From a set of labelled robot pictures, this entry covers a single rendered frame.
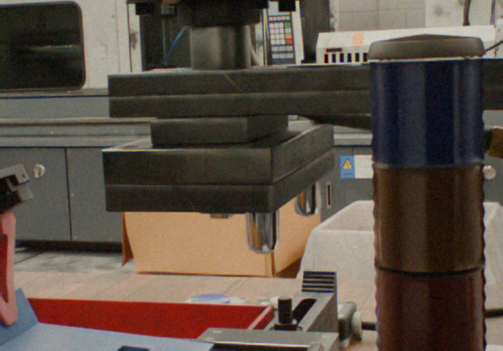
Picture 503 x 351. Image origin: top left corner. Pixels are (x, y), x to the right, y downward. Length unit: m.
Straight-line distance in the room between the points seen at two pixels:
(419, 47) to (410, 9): 6.73
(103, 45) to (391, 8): 2.30
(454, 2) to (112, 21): 1.92
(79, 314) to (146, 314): 0.07
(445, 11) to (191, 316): 4.83
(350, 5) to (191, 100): 6.63
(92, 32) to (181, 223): 2.88
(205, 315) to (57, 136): 4.96
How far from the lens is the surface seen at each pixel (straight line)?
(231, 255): 2.94
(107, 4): 5.68
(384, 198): 0.33
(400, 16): 7.06
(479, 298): 0.34
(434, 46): 0.32
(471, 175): 0.33
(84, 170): 5.78
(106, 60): 5.69
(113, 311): 0.95
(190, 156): 0.54
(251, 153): 0.53
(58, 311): 0.98
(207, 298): 1.02
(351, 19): 7.19
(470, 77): 0.32
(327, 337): 0.72
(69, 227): 5.89
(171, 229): 3.00
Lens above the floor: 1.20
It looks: 7 degrees down
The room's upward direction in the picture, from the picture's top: 2 degrees counter-clockwise
